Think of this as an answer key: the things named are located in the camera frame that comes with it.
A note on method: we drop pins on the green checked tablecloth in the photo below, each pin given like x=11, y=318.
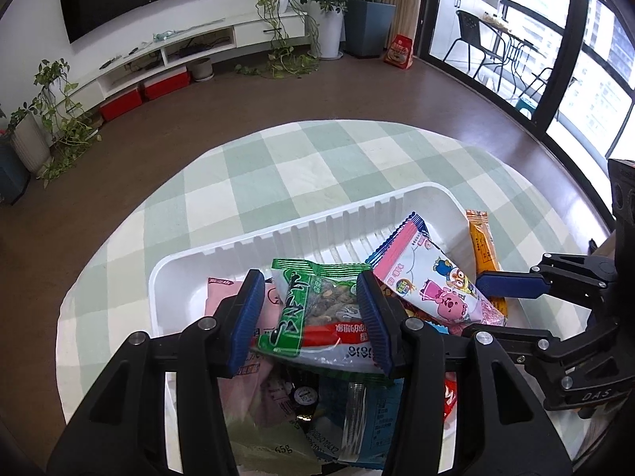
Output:
x=297, y=168

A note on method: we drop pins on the pink cartoon snack packet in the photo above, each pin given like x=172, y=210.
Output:
x=431, y=277

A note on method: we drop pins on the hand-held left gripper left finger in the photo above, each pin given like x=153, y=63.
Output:
x=248, y=317

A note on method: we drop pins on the beige curtain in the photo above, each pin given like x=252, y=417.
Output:
x=409, y=0

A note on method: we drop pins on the white television stand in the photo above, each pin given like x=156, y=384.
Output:
x=248, y=32

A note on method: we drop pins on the red bag on floor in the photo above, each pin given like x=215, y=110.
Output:
x=398, y=52

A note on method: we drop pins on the plant in dark blue pot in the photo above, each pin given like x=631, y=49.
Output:
x=11, y=173

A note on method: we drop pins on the black balcony chair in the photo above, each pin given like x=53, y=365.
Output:
x=545, y=84
x=469, y=29

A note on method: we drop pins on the trailing pothos plant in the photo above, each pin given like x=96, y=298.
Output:
x=278, y=25

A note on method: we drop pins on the white plastic tray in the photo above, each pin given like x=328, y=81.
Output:
x=337, y=238

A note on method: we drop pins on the red chocolate snack bag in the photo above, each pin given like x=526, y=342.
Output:
x=450, y=399

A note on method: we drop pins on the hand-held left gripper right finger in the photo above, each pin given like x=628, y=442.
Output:
x=374, y=322

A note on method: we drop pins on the plant in tall white pot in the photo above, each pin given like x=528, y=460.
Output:
x=330, y=29

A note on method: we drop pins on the plant in square blue pot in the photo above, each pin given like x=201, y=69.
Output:
x=369, y=25

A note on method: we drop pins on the pale green snack packet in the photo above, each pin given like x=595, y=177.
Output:
x=268, y=448

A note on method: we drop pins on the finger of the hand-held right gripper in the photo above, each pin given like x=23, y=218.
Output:
x=511, y=285
x=545, y=347

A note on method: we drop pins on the teal stool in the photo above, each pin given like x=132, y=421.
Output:
x=527, y=106

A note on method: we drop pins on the plant in ribbed white pot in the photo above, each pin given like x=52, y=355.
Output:
x=30, y=144

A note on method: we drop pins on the red storage box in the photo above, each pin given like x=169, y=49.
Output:
x=166, y=85
x=121, y=104

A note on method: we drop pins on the orange snack packet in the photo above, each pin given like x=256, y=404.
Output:
x=483, y=248

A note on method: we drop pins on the blue snack packet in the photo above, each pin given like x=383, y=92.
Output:
x=382, y=416

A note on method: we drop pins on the balcony table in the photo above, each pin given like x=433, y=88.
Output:
x=511, y=37

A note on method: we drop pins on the black snack packet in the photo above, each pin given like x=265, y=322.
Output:
x=302, y=396

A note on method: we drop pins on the small grey pot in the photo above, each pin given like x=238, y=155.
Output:
x=202, y=69

